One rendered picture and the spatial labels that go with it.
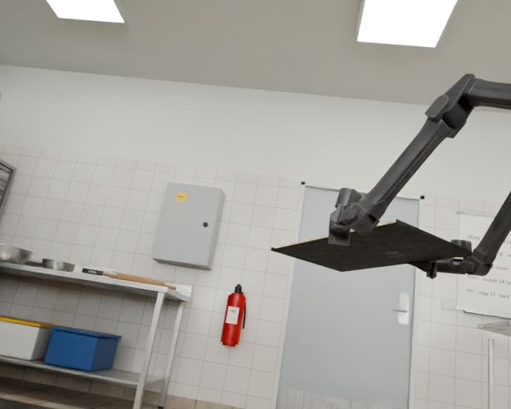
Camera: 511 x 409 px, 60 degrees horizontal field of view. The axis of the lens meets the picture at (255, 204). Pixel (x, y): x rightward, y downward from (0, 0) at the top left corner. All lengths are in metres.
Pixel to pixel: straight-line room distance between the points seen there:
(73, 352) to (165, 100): 2.52
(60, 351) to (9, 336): 0.42
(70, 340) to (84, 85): 2.67
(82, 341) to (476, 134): 3.78
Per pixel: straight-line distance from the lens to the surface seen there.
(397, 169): 1.28
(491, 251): 1.73
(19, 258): 4.06
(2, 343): 3.84
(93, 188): 4.52
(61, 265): 3.96
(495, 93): 1.28
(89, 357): 3.52
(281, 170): 4.16
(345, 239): 1.42
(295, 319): 3.89
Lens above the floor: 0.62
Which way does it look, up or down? 17 degrees up
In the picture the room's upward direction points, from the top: 9 degrees clockwise
